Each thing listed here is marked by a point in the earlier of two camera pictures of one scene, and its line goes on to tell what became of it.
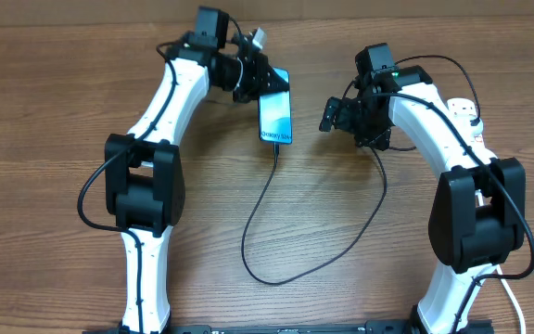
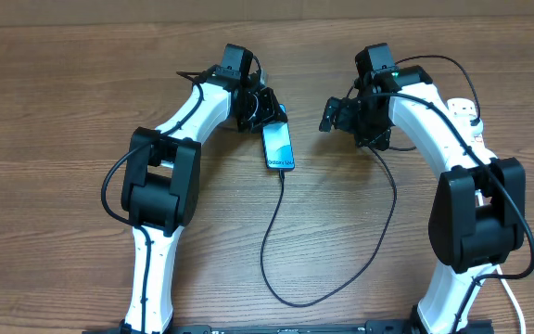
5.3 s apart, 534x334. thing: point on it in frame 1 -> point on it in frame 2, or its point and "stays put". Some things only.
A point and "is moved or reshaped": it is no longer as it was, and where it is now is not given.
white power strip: [456, 108] stays put
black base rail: [292, 327] stays put
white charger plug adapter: [477, 129] stays put
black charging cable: [374, 210] -> [353, 276]
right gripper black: [380, 138] stays put
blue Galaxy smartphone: [275, 114] is moved or reshaped
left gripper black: [260, 70] -> [268, 109]
